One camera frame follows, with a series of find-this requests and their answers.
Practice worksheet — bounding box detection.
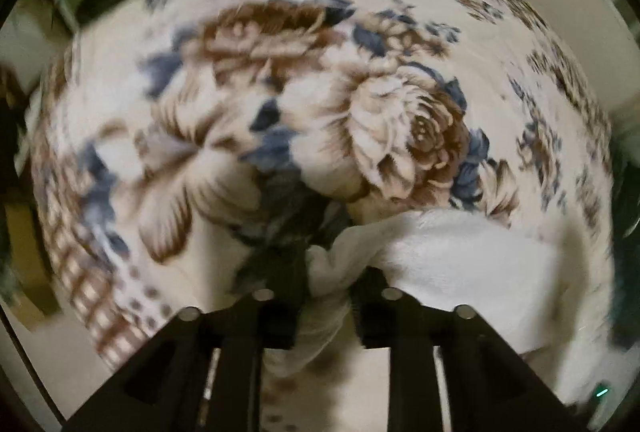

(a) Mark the white floral fleece blanket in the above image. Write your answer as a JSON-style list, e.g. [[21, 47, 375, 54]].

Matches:
[[32, 0, 613, 431]]

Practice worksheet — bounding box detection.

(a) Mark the dark green garment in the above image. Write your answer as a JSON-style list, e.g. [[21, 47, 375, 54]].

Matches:
[[610, 138, 640, 350]]

